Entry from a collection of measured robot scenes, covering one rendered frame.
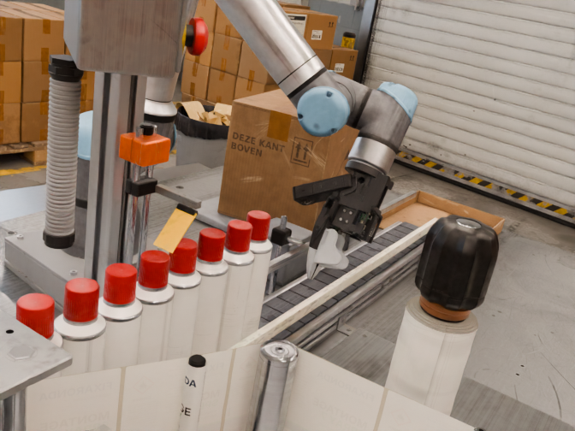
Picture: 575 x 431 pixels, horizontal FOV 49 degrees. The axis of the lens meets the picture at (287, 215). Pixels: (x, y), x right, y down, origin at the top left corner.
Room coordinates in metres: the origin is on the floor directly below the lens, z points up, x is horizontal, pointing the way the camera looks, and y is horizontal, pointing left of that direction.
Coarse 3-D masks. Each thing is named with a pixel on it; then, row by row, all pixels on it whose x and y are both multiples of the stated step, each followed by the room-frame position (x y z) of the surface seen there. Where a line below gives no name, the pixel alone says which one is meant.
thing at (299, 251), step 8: (408, 192) 1.45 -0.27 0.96; (416, 192) 1.47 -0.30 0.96; (392, 200) 1.37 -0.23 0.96; (400, 200) 1.39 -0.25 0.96; (408, 200) 1.43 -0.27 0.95; (384, 208) 1.31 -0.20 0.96; (392, 208) 1.35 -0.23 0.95; (296, 248) 1.01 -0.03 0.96; (304, 248) 1.02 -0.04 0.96; (280, 256) 0.97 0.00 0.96; (288, 256) 0.97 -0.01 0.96; (296, 256) 0.99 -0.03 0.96; (272, 264) 0.93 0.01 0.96; (280, 264) 0.95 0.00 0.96
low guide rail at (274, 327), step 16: (432, 224) 1.40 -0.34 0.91; (400, 240) 1.26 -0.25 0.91; (384, 256) 1.17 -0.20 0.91; (352, 272) 1.06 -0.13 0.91; (368, 272) 1.11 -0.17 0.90; (336, 288) 0.99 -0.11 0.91; (304, 304) 0.90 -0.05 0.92; (320, 304) 0.95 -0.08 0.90; (288, 320) 0.86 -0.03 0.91; (256, 336) 0.79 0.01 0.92; (272, 336) 0.82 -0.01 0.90
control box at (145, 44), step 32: (96, 0) 0.60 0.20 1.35; (128, 0) 0.61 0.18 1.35; (160, 0) 0.62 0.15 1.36; (64, 32) 0.73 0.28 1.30; (96, 32) 0.60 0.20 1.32; (128, 32) 0.61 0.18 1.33; (160, 32) 0.62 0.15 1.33; (96, 64) 0.60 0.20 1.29; (128, 64) 0.61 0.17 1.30; (160, 64) 0.62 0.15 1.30
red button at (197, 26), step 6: (192, 18) 0.67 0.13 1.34; (198, 18) 0.67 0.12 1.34; (192, 24) 0.67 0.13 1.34; (198, 24) 0.66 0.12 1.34; (204, 24) 0.66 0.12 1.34; (186, 30) 0.66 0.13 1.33; (192, 30) 0.66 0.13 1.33; (198, 30) 0.66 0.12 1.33; (204, 30) 0.66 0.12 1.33; (186, 36) 0.66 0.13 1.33; (192, 36) 0.66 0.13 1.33; (198, 36) 0.65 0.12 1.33; (204, 36) 0.66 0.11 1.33; (186, 42) 0.66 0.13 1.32; (192, 42) 0.66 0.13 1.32; (198, 42) 0.65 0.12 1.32; (204, 42) 0.66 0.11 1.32; (192, 48) 0.66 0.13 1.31; (198, 48) 0.66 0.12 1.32; (204, 48) 0.66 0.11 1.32; (192, 54) 0.66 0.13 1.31; (198, 54) 0.66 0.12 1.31
